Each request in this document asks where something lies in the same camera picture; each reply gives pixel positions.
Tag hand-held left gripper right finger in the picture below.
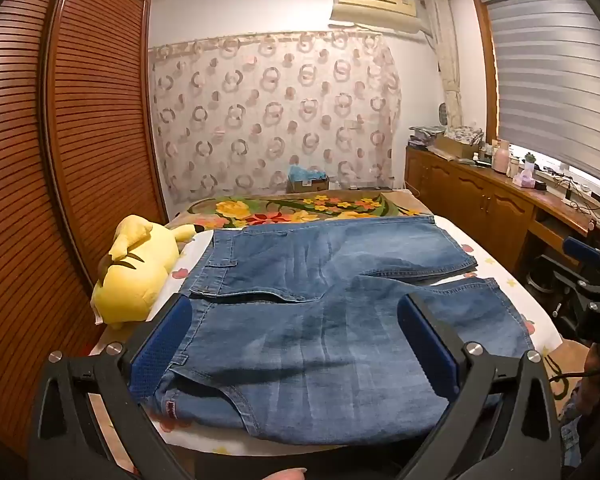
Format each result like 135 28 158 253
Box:
395 292 566 480

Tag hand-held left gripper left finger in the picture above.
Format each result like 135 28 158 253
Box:
27 294 196 480

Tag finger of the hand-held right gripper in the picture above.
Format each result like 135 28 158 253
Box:
562 236 600 273
532 254 588 293

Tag blue denim pants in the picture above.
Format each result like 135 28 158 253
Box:
150 214 533 447

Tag person's left hand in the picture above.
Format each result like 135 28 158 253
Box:
257 467 308 480

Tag yellow plush toy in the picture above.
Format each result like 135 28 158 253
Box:
90 215 198 331

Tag long wooden cabinet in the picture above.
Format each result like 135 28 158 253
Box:
405 145 600 281

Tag pink bottle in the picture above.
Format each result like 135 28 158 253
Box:
492 139 512 175

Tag open cardboard box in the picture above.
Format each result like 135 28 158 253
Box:
432 135 481 158

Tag floral patterned cloth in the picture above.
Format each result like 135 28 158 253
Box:
445 125 485 143

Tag grey striped window blind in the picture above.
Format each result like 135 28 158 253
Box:
482 0 600 191

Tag floral beige blanket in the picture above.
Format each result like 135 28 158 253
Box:
167 189 583 413

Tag stack of printed papers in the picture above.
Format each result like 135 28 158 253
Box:
407 124 443 148

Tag small cardboard box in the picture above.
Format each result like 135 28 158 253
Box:
286 176 330 193

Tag wooden louvred wardrobe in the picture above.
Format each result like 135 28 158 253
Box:
0 0 168 461

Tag tied beige window curtain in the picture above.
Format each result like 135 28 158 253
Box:
425 0 463 131

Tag circle patterned sheer curtain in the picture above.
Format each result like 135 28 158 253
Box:
149 30 402 206

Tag black cable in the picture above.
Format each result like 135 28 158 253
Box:
547 367 593 381

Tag cream wall air conditioner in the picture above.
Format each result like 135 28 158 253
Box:
330 0 426 31

